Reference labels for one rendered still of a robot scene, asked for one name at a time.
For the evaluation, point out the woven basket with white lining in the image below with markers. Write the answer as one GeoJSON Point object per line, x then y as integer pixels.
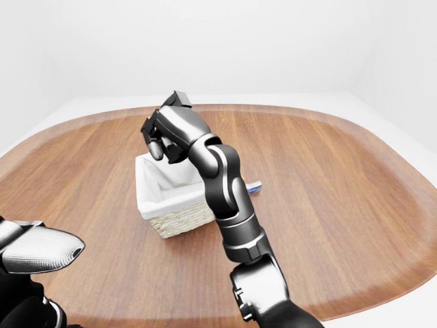
{"type": "Point", "coordinates": [170, 205]}

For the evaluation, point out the right silver black robot arm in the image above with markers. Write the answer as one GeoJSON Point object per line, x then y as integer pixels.
{"type": "Point", "coordinates": [235, 205]}

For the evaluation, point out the blue printed food box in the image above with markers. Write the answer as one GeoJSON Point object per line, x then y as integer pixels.
{"type": "Point", "coordinates": [254, 187]}

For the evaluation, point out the left silver black robot arm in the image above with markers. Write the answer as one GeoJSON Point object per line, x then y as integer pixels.
{"type": "Point", "coordinates": [24, 300]}

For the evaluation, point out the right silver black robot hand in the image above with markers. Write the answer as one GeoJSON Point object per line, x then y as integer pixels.
{"type": "Point", "coordinates": [181, 121]}

